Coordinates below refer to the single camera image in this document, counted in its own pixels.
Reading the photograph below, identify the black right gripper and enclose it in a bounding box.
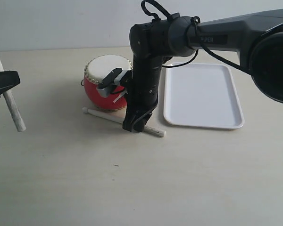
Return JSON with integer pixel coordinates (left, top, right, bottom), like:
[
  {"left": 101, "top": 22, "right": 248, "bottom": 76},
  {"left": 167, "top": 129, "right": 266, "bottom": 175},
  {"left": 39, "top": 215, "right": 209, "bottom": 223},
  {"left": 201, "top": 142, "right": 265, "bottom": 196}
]
[{"left": 122, "top": 55, "right": 163, "bottom": 132}]

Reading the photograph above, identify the white drumstick front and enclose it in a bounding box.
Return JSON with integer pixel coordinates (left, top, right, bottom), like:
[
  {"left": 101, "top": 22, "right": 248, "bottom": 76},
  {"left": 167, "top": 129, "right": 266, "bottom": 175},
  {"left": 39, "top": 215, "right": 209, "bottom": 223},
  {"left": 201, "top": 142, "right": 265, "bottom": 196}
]
[{"left": 0, "top": 60, "right": 26, "bottom": 132}]

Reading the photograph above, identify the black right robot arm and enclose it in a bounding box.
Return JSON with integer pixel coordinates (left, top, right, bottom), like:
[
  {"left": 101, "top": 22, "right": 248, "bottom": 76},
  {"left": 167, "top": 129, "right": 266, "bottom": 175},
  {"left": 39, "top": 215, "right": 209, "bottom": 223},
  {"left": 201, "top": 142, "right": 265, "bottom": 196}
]
[{"left": 122, "top": 9, "right": 283, "bottom": 132}]

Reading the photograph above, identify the small red drum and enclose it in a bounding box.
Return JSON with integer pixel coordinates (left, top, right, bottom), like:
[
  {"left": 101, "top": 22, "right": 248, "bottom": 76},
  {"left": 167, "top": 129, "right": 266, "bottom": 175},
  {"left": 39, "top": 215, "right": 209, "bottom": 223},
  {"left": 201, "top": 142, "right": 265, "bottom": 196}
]
[{"left": 83, "top": 55, "right": 132, "bottom": 111}]

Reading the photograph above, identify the white rectangular plastic tray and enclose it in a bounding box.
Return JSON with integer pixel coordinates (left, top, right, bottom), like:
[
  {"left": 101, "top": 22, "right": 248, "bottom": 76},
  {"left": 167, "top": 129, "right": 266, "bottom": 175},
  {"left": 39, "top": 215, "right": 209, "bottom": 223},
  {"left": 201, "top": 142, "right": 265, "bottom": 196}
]
[{"left": 163, "top": 63, "right": 244, "bottom": 129}]

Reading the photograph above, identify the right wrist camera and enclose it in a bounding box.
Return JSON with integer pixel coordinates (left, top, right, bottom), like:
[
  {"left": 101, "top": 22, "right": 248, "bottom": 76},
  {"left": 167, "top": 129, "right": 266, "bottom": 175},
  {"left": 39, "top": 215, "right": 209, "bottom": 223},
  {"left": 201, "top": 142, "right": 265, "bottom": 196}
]
[{"left": 97, "top": 68, "right": 132, "bottom": 98}]

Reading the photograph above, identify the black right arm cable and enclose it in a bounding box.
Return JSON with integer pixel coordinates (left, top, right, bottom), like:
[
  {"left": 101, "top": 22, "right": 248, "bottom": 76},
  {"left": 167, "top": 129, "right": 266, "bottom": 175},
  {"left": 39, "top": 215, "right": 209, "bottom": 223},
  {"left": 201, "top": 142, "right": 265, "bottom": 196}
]
[{"left": 141, "top": 0, "right": 253, "bottom": 76}]

